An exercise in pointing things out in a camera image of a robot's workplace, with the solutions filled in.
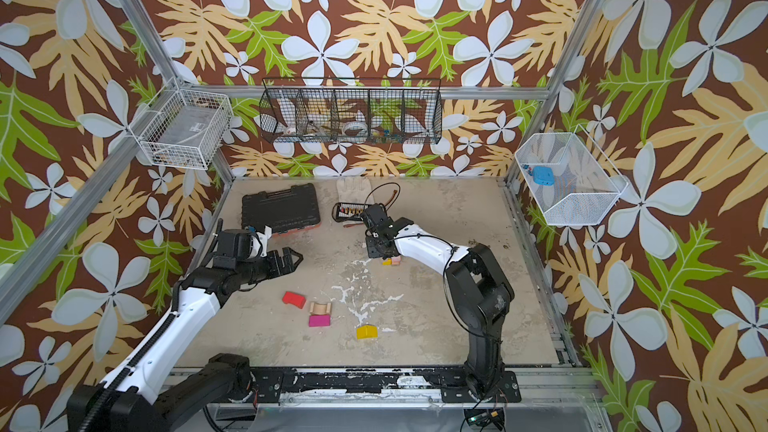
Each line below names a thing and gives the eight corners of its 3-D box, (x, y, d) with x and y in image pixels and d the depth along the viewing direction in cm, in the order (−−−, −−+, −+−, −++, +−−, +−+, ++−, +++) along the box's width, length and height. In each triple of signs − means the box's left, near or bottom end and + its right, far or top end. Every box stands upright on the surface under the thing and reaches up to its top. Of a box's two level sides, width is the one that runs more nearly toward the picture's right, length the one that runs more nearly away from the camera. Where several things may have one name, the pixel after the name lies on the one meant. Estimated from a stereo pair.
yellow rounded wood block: (356, 339, 84) (356, 336, 81) (357, 328, 85) (356, 325, 83) (378, 339, 84) (378, 336, 81) (378, 328, 85) (378, 325, 83)
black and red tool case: (245, 244, 103) (239, 235, 99) (247, 203, 115) (242, 194, 110) (322, 229, 107) (319, 220, 103) (316, 191, 119) (314, 182, 115)
